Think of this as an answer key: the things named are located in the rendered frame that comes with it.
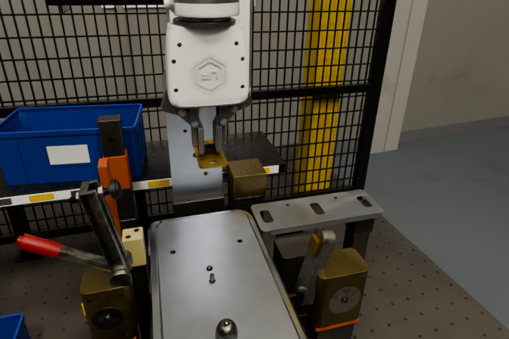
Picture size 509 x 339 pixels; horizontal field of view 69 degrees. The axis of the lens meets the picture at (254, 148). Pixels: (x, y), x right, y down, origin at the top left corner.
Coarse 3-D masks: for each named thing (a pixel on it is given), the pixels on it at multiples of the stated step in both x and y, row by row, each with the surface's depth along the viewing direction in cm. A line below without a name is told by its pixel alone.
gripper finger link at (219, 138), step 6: (234, 108) 49; (216, 120) 50; (216, 126) 50; (222, 126) 50; (216, 132) 50; (222, 132) 51; (216, 138) 50; (222, 138) 51; (216, 144) 51; (222, 144) 52; (216, 150) 51
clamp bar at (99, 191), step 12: (96, 180) 52; (84, 192) 49; (96, 192) 50; (108, 192) 51; (120, 192) 52; (84, 204) 49; (96, 204) 50; (96, 216) 51; (108, 216) 54; (96, 228) 51; (108, 228) 52; (108, 240) 53; (120, 240) 57; (108, 252) 53; (120, 252) 55; (108, 264) 54; (120, 264) 55
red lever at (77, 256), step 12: (24, 240) 50; (36, 240) 51; (48, 240) 53; (36, 252) 51; (48, 252) 52; (60, 252) 53; (72, 252) 54; (84, 252) 55; (84, 264) 54; (96, 264) 55
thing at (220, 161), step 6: (210, 144) 52; (210, 150) 51; (198, 156) 51; (204, 156) 51; (210, 156) 51; (216, 156) 51; (222, 156) 51; (198, 162) 49; (204, 162) 49; (210, 162) 50; (216, 162) 50; (222, 162) 49; (204, 168) 48; (210, 168) 49
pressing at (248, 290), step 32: (160, 224) 77; (192, 224) 78; (224, 224) 78; (256, 224) 79; (160, 256) 69; (192, 256) 69; (224, 256) 69; (256, 256) 69; (160, 288) 62; (192, 288) 62; (224, 288) 62; (256, 288) 62; (160, 320) 56; (192, 320) 56; (256, 320) 57; (288, 320) 57
